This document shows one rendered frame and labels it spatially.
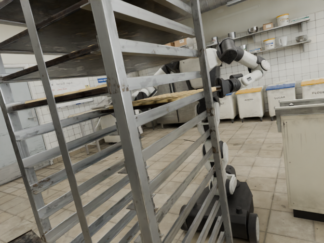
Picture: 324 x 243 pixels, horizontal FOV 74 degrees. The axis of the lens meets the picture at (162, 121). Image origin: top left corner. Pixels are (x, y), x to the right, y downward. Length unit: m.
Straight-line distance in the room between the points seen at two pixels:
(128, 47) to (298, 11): 5.51
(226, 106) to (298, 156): 3.76
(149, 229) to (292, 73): 5.52
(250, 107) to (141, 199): 4.96
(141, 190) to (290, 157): 1.53
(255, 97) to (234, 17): 2.06
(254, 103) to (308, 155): 3.56
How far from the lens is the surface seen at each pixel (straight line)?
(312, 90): 5.24
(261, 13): 6.01
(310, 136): 1.84
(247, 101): 5.35
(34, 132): 0.84
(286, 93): 5.24
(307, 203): 2.06
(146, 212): 0.53
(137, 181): 0.50
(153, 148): 0.59
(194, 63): 1.59
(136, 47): 0.58
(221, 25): 6.19
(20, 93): 5.01
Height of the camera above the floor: 1.22
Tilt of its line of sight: 9 degrees down
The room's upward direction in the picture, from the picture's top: 10 degrees counter-clockwise
